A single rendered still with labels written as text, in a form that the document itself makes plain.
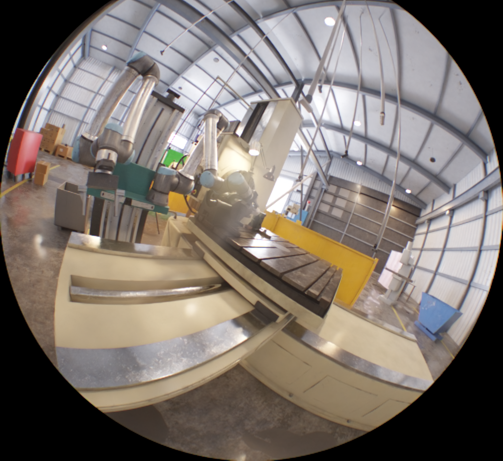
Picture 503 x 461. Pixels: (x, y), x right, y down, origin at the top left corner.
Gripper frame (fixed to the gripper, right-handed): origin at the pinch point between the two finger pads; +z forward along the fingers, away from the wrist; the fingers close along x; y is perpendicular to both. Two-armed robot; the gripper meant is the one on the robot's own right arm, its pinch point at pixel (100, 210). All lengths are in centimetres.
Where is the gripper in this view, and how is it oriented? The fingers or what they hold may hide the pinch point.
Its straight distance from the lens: 67.1
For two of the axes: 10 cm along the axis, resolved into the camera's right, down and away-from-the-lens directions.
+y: -8.6, 0.4, 5.0
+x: -5.0, -0.5, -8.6
